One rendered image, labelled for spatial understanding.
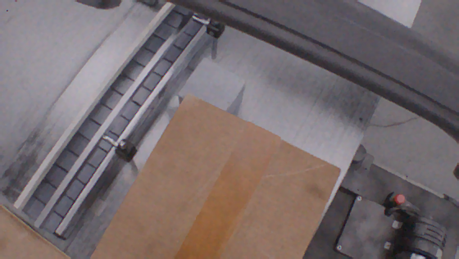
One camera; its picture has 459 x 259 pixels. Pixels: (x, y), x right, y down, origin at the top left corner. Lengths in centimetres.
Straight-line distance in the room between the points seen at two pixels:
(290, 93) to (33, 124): 57
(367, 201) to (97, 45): 103
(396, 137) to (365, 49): 173
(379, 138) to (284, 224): 141
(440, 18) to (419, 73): 221
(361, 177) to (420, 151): 54
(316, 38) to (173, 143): 37
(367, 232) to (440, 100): 128
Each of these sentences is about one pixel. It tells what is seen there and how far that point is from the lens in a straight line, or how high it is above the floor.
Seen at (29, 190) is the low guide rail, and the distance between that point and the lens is 84.
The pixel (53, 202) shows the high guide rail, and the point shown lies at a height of 96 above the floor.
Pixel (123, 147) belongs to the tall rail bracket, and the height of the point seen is 99.
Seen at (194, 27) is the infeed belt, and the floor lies 88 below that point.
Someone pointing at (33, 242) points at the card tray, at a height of 83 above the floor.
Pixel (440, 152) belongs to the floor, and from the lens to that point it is 206.
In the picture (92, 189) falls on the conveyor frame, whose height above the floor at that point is 87.
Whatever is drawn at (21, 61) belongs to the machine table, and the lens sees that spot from 107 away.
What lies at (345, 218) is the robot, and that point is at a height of 24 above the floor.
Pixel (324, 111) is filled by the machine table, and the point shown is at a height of 83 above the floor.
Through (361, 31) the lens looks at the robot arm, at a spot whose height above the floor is 148.
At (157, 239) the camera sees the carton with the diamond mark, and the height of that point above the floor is 112.
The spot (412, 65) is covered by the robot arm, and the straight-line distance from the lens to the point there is 26.
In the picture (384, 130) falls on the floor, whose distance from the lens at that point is 197.
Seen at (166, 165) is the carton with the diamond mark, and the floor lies 112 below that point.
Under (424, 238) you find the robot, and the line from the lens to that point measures 145.
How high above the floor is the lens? 167
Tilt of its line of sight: 68 degrees down
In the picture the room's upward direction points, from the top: 10 degrees clockwise
